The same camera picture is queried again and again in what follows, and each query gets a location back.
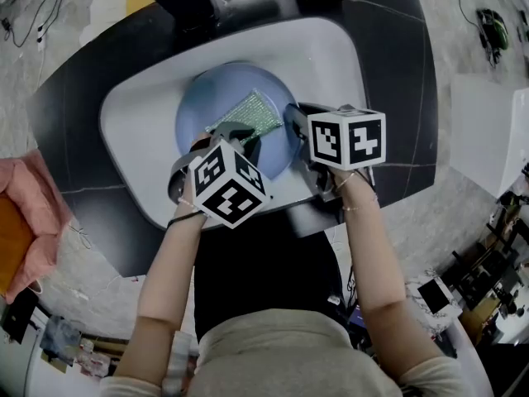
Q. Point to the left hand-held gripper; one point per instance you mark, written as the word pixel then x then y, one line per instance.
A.
pixel 227 188

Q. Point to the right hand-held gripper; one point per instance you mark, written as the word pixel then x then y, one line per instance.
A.
pixel 347 139

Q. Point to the green scouring sponge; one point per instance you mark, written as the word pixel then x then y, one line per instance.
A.
pixel 256 112

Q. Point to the large blue plate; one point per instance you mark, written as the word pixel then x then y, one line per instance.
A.
pixel 206 97

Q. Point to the person's right forearm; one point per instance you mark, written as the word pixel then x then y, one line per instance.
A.
pixel 372 271

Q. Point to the person's left forearm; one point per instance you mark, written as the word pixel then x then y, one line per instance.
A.
pixel 165 283

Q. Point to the person's left hand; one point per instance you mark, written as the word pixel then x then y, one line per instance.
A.
pixel 201 141

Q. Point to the thin gold bangle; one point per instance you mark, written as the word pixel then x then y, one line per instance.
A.
pixel 345 180

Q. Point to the white sink basin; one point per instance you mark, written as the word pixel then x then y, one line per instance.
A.
pixel 136 139

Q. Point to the black faucet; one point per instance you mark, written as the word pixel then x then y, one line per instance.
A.
pixel 248 2

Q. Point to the person's black trousers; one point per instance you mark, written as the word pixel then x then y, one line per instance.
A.
pixel 264 271

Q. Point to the dark vanity cabinet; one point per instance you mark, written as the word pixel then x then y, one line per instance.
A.
pixel 74 118

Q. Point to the white ceramic tub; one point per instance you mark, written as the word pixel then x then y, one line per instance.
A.
pixel 479 130

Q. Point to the pink armchair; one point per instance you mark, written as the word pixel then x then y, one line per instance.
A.
pixel 37 188

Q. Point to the green black device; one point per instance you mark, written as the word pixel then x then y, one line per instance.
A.
pixel 494 27

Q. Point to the black tablet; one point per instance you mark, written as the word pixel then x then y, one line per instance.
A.
pixel 434 296

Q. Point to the person's grey sweatshirt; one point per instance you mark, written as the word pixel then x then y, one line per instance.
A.
pixel 289 358

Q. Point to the small white power strip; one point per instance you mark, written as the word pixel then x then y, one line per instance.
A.
pixel 40 39

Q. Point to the cluttered black shelf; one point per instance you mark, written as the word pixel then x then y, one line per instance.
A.
pixel 487 271

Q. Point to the marble pattern table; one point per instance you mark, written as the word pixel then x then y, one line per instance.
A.
pixel 442 321

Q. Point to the orange cushion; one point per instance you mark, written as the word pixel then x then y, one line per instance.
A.
pixel 14 246

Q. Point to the blue denim garment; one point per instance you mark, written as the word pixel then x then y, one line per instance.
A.
pixel 60 339

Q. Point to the black flat box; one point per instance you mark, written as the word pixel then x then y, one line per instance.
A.
pixel 18 317

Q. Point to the white cluttered desk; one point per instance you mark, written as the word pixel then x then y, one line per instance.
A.
pixel 16 370

